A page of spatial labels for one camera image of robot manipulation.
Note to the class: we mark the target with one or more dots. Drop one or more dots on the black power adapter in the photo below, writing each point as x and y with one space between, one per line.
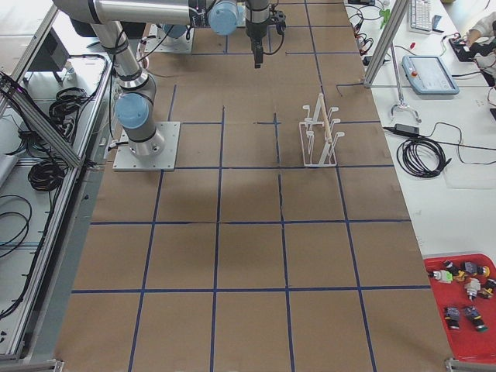
403 130

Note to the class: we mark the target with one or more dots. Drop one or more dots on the white keyboard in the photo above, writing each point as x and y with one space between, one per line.
419 18

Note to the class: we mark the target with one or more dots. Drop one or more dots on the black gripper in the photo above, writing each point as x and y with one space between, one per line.
256 32

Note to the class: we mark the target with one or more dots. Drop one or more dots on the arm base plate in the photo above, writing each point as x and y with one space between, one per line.
174 38
158 153

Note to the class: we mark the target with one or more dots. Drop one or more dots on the red parts tray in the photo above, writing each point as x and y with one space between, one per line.
464 290

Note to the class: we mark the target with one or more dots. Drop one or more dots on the blue teach pendant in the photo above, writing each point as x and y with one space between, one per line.
428 75

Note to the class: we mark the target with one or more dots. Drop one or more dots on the white wire cup rack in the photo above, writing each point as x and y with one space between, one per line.
317 135

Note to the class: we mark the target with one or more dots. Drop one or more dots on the aluminium frame post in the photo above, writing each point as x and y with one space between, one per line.
397 14

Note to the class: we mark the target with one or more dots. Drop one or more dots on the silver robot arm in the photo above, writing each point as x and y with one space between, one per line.
134 108

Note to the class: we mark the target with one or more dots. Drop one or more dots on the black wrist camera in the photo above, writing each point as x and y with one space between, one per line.
278 19

